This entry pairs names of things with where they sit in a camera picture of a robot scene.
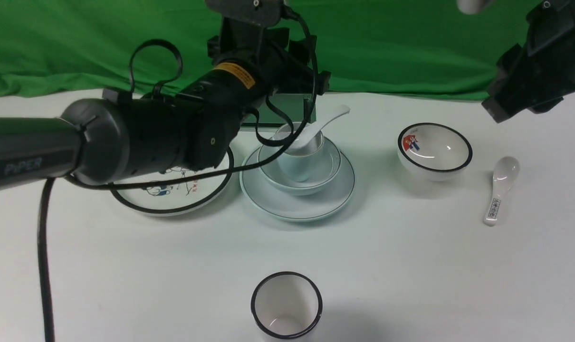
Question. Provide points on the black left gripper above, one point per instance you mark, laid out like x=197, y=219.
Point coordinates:
x=269, y=54

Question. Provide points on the plain white ceramic spoon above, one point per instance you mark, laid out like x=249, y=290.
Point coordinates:
x=321, y=126

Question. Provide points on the pale green cup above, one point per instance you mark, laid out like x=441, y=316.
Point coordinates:
x=304, y=154

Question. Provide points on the pale green plain bowl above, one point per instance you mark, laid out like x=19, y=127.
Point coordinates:
x=322, y=174

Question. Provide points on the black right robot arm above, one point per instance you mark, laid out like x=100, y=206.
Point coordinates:
x=537, y=75

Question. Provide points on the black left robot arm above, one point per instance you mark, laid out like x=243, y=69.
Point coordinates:
x=96, y=143

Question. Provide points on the metal rectangular table tray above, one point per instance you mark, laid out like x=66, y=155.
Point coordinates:
x=293, y=105

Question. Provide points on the green backdrop cloth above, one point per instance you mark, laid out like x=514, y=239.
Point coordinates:
x=425, y=48

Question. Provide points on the pale green plain plate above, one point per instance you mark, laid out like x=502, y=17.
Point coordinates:
x=315, y=204

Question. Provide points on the black-rimmed illustrated bowl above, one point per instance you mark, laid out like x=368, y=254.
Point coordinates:
x=433, y=152

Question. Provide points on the black-rimmed illustrated plate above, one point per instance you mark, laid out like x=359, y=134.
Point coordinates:
x=176, y=199

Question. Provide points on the black-rimmed white cup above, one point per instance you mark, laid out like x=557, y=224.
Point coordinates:
x=286, y=307

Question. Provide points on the white spoon with print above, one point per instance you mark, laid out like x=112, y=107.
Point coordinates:
x=504, y=175

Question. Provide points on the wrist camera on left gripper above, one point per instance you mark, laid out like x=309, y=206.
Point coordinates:
x=262, y=13

